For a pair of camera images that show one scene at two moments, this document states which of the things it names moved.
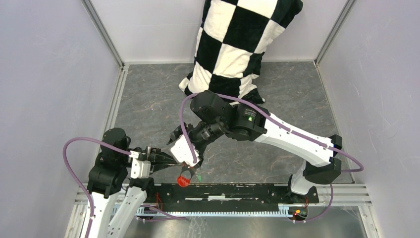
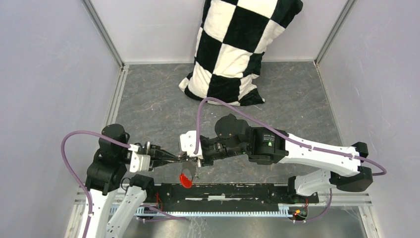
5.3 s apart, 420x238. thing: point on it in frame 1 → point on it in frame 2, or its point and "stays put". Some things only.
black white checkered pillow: (234, 36) stays put
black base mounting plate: (227, 197) stays put
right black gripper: (177, 133) → (205, 162)
